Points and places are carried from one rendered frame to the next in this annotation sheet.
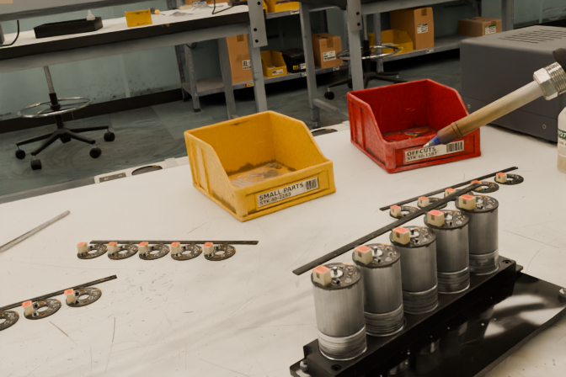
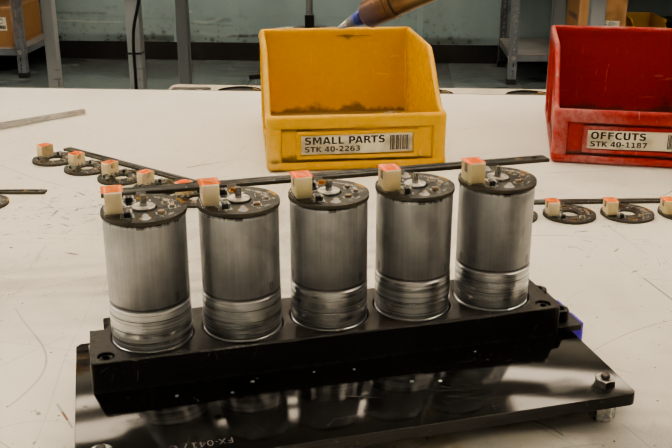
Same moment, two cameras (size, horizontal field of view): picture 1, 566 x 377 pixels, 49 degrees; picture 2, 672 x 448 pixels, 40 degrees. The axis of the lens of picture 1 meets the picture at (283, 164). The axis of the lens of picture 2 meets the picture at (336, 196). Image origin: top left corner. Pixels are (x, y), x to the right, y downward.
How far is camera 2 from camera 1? 0.18 m
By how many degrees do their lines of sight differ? 19
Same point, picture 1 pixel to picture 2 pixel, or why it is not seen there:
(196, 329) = (56, 275)
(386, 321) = (226, 316)
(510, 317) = (469, 386)
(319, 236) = not seen: hidden behind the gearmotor
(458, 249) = (413, 241)
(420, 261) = (317, 235)
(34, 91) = (294, 11)
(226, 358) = (47, 318)
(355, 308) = (150, 268)
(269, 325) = not seen: hidden behind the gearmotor
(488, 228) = (496, 225)
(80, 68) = not seen: outside the picture
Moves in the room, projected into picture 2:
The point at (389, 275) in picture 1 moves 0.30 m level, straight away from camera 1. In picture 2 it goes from (235, 236) to (553, 62)
